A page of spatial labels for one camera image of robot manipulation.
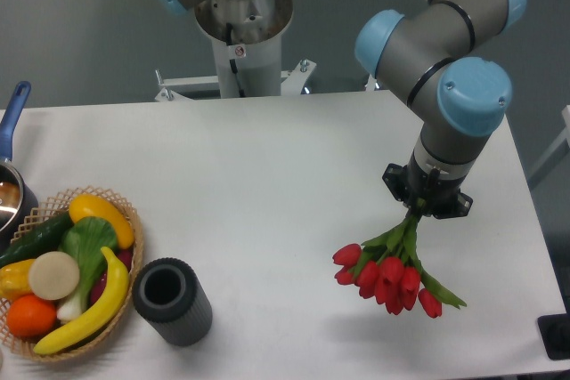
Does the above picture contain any blue handled saucepan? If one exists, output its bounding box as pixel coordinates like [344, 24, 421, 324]
[1, 81, 38, 252]

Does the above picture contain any yellow lemon squash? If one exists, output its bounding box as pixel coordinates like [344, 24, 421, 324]
[69, 194, 134, 250]

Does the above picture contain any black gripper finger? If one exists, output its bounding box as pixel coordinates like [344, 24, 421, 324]
[434, 191, 473, 219]
[383, 163, 411, 207]

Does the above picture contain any green cucumber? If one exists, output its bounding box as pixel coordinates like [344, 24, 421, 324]
[1, 211, 74, 267]

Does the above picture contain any woven wicker basket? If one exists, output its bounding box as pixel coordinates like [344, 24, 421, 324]
[1, 186, 144, 363]

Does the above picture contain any yellow bell pepper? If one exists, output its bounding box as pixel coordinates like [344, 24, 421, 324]
[1, 259, 35, 301]

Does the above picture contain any purple red vegetable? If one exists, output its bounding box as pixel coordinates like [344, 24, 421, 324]
[89, 248, 133, 306]

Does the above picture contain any beige round disc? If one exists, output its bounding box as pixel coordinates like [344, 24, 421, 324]
[28, 251, 80, 301]

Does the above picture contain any dark grey ribbed vase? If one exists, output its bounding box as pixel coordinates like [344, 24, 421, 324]
[133, 257, 213, 347]

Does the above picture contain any red tulip bouquet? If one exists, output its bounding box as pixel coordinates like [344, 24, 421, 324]
[332, 214, 467, 319]

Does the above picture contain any black device at edge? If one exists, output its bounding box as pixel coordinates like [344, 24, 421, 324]
[537, 313, 569, 360]

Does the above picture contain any yellow banana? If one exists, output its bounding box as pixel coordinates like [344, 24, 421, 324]
[33, 247, 129, 356]

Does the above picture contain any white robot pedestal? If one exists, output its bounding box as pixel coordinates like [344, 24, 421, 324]
[155, 0, 316, 101]

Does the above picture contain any orange fruit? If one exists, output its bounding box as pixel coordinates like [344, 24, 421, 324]
[6, 295, 56, 337]

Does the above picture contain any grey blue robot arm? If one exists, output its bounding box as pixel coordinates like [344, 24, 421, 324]
[160, 0, 526, 219]

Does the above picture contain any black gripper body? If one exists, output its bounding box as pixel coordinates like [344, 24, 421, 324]
[407, 161, 463, 215]

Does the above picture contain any white frame at right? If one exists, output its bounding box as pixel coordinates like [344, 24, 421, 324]
[527, 105, 569, 190]

